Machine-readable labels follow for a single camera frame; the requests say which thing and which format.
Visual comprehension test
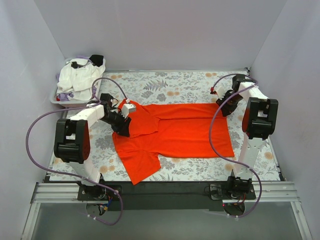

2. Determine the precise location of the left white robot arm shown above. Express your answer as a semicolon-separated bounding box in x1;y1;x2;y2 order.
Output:
53;93;136;200

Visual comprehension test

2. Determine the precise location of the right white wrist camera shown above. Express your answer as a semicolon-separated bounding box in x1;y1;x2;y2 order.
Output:
210;85;226;99

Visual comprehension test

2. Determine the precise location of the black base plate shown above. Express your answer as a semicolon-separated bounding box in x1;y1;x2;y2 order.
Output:
77;181;257;212

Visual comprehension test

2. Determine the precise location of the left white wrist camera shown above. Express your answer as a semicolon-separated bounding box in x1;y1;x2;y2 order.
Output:
121;103;136;118

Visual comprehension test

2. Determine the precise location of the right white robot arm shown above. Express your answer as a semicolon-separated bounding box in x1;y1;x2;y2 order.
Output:
210;73;279;199

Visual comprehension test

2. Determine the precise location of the floral table mat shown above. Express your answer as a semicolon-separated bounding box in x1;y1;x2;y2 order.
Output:
49;70;280;183

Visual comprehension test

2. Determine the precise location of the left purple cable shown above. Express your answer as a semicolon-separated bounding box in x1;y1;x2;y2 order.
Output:
25;77;137;226

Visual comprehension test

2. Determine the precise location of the black garment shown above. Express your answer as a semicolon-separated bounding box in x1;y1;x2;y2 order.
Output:
89;54;104;67

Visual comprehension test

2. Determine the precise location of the white laundry basket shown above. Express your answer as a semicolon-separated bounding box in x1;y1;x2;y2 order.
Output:
49;57;107;109

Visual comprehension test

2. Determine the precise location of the orange t shirt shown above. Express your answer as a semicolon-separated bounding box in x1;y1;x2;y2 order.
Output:
112;102;235;185

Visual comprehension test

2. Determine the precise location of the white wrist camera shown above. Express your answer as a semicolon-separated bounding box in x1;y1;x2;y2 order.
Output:
210;85;226;99
121;103;136;118

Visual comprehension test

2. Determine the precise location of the aluminium frame rail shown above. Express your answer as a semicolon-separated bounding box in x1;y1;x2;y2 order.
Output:
31;182;80;204

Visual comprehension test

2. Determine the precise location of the purple garment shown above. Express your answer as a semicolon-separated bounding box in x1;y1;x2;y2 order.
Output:
55;92;74;102

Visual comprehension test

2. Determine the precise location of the white t shirt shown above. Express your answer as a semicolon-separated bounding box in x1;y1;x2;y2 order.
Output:
56;57;106;101

